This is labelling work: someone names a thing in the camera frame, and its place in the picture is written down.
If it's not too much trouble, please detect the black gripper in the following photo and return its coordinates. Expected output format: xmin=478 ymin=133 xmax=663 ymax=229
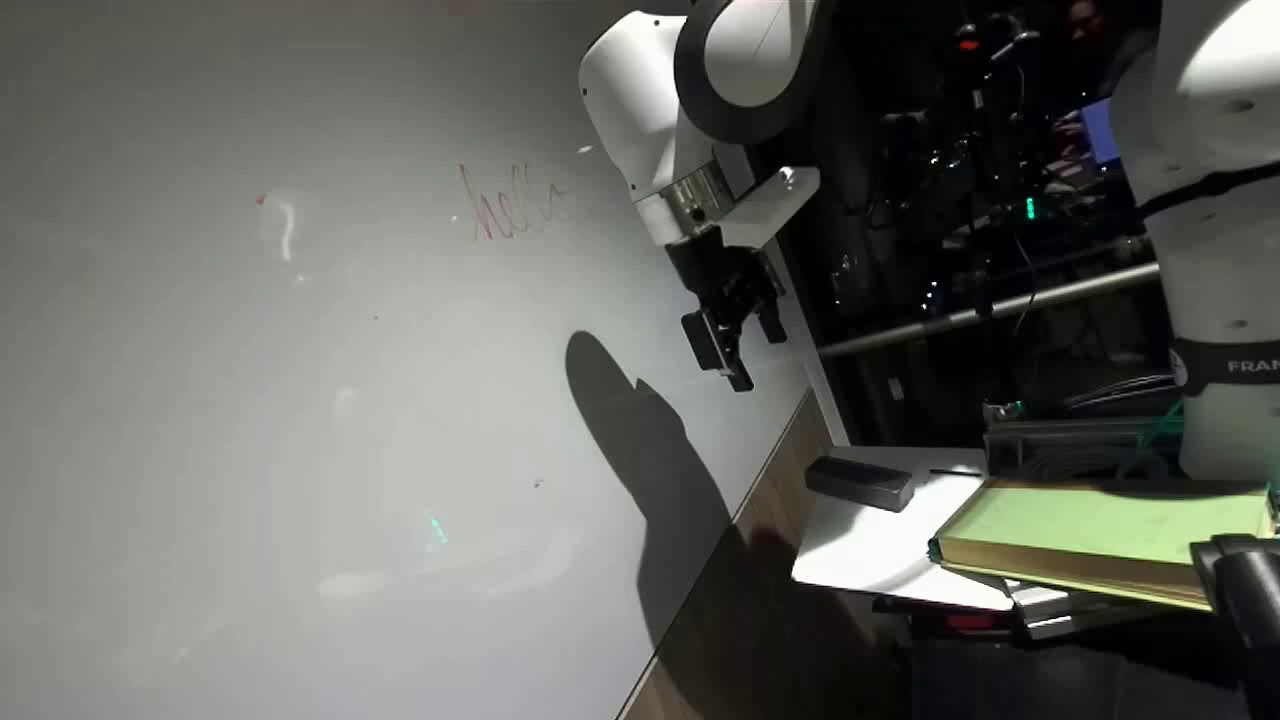
xmin=663 ymin=223 xmax=793 ymax=396

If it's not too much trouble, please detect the white paper sheet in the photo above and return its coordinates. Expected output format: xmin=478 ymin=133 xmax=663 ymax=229
xmin=790 ymin=444 xmax=1021 ymax=618

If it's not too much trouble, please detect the dark green equipment box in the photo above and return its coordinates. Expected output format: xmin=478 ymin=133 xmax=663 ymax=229
xmin=980 ymin=396 xmax=1187 ymax=483

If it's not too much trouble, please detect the person in blue shirt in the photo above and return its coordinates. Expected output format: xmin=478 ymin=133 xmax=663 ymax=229
xmin=1051 ymin=0 xmax=1142 ymax=174

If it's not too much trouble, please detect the green book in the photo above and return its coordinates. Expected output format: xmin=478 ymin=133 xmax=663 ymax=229
xmin=927 ymin=476 xmax=1280 ymax=618

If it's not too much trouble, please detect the metal rail bar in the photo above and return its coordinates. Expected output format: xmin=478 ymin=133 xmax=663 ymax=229
xmin=818 ymin=262 xmax=1166 ymax=362

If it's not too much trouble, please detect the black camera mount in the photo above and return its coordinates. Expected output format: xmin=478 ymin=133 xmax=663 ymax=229
xmin=1187 ymin=534 xmax=1280 ymax=720

